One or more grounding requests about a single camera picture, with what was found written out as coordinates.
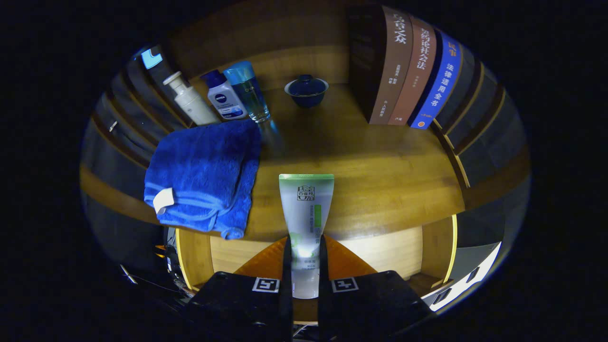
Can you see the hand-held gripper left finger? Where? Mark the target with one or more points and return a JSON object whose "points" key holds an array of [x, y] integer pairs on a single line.
{"points": [[287, 308]]}

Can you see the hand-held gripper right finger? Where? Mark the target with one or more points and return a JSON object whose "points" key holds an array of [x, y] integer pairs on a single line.
{"points": [[323, 308]]}

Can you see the white green-ended tube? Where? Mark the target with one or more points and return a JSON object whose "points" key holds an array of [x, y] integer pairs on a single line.
{"points": [[306, 209]]}

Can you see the wooden countertop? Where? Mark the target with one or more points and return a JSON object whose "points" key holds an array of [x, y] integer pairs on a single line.
{"points": [[370, 161]]}

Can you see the wooden cabinet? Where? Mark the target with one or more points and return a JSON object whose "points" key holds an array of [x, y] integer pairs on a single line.
{"points": [[285, 33]]}

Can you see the blue folded towel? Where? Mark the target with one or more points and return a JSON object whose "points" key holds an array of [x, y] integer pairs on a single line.
{"points": [[199, 166]]}

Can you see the blue lidded teacup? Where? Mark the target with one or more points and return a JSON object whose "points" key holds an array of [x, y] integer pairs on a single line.
{"points": [[306, 90]]}

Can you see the clear teal-capped bottle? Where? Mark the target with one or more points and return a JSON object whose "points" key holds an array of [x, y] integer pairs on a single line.
{"points": [[249, 92]]}

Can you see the white blue-capped lotion bottle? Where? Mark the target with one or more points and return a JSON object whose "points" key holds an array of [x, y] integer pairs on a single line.
{"points": [[223, 97]]}

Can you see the white pump bottle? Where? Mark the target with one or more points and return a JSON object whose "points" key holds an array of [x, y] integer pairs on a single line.
{"points": [[192, 102]]}

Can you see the dark brown book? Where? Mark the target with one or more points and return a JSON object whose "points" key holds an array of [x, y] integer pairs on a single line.
{"points": [[389, 71]]}

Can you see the reddish brown book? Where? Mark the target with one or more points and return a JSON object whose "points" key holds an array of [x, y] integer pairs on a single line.
{"points": [[413, 76]]}

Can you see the blue book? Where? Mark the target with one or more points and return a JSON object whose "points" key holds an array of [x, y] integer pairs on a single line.
{"points": [[439, 80]]}

